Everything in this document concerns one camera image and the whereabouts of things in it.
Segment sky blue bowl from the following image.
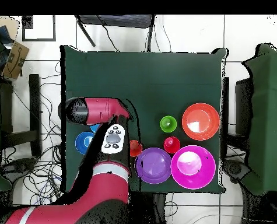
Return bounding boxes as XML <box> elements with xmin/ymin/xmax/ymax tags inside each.
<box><xmin>89</xmin><ymin>123</ymin><xmax>101</xmax><ymax>134</ymax></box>

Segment purple bowl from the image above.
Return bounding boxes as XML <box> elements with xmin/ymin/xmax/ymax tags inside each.
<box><xmin>135</xmin><ymin>147</ymin><xmax>173</xmax><ymax>185</ymax></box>

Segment large pink bowl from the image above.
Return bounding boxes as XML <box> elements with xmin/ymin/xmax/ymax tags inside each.
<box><xmin>170</xmin><ymin>145</ymin><xmax>216</xmax><ymax>190</ymax></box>

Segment orange cup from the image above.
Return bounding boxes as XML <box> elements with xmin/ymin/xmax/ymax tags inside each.
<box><xmin>129</xmin><ymin>139</ymin><xmax>143</xmax><ymax>158</ymax></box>

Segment green cup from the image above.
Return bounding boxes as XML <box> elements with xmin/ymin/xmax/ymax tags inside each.
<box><xmin>160</xmin><ymin>115</ymin><xmax>177</xmax><ymax>133</ymax></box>

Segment red cup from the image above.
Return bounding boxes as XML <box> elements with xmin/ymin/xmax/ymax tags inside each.
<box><xmin>163</xmin><ymin>136</ymin><xmax>181</xmax><ymax>154</ymax></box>

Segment dark green tablecloth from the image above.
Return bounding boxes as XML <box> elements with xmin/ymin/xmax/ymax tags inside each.
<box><xmin>59</xmin><ymin>44</ymin><xmax>230</xmax><ymax>194</ymax></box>

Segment small dark blue bowl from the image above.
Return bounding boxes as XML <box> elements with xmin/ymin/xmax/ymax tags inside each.
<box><xmin>75</xmin><ymin>131</ymin><xmax>96</xmax><ymax>155</ymax></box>

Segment orange bowl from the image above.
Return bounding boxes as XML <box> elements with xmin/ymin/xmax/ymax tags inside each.
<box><xmin>181</xmin><ymin>102</ymin><xmax>220</xmax><ymax>141</ymax></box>

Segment black H-shaped stand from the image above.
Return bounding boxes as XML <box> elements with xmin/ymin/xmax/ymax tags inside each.
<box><xmin>0</xmin><ymin>73</ymin><xmax>43</xmax><ymax>158</ymax></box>
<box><xmin>222</xmin><ymin>76</ymin><xmax>251</xmax><ymax>160</ymax></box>

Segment black folding chair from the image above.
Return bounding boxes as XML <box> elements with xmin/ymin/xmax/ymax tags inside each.
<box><xmin>74</xmin><ymin>15</ymin><xmax>157</xmax><ymax>53</ymax></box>

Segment cardboard box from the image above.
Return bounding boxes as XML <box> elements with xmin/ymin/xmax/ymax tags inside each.
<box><xmin>2</xmin><ymin>41</ymin><xmax>30</xmax><ymax>81</ymax></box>

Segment beige board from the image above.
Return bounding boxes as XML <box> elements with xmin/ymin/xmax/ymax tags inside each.
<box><xmin>0</xmin><ymin>15</ymin><xmax>20</xmax><ymax>41</ymax></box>

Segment tangle of black cables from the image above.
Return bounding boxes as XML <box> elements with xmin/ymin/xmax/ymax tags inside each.
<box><xmin>0</xmin><ymin>60</ymin><xmax>66</xmax><ymax>206</ymax></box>

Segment black square frame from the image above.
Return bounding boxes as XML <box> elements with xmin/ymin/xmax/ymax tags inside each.
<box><xmin>22</xmin><ymin>15</ymin><xmax>57</xmax><ymax>42</ymax></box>

